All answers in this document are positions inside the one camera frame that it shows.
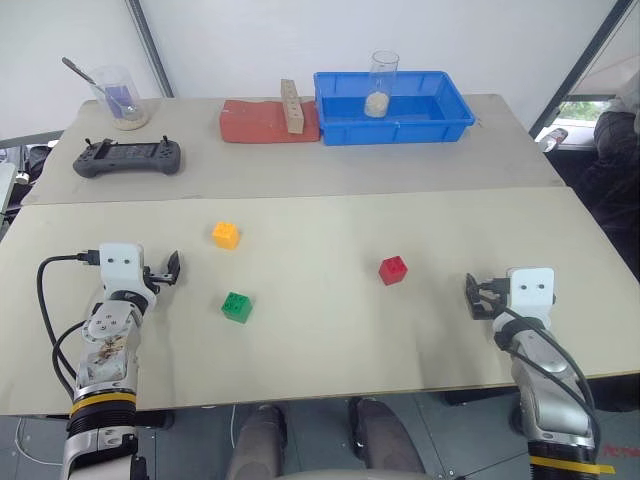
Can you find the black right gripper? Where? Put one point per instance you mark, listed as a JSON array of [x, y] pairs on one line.
[[495, 292]]

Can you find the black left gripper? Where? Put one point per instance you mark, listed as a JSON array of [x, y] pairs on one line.
[[156, 278]]

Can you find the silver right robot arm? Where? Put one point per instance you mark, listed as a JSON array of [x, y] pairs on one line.
[[547, 380]]

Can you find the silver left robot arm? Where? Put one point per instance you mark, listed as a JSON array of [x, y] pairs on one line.
[[107, 345]]

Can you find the yellow toy block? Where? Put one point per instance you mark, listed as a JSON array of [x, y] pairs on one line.
[[226, 235]]

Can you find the green toy block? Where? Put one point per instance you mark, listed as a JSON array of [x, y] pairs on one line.
[[236, 306]]

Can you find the red toy block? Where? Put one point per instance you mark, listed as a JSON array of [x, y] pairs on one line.
[[393, 270]]

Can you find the dark grey handheld controller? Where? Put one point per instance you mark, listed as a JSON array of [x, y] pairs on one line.
[[127, 159]]

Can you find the round cork coaster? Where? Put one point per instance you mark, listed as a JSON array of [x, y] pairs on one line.
[[131, 123]]

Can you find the dark rounded robot leg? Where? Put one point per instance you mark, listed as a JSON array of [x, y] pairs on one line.
[[386, 440], [257, 440]]

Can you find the clear plastic bottle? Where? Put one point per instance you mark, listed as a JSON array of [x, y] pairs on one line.
[[552, 138]]

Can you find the clear beaker with blue label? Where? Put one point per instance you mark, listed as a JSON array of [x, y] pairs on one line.
[[118, 92]]

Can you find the person in dark clothes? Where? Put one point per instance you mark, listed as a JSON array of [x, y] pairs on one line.
[[617, 165]]

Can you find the wooden block with holes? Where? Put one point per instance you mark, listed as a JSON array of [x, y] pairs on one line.
[[292, 107]]

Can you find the blue plastic bin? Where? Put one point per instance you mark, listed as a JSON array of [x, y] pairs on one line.
[[395, 112]]

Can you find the metal spatula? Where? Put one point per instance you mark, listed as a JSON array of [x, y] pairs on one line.
[[92, 80]]

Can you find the clear beaker with beige powder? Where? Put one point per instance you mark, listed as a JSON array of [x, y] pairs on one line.
[[381, 85]]

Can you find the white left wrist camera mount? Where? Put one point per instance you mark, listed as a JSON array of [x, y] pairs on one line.
[[120, 262]]

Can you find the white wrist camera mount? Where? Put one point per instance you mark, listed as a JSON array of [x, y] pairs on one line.
[[120, 262], [533, 292]]

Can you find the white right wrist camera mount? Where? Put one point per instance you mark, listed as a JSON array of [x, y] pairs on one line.
[[533, 292]]

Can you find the dark slanted frame pole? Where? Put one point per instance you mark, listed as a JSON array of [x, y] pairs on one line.
[[150, 47], [577, 65]]

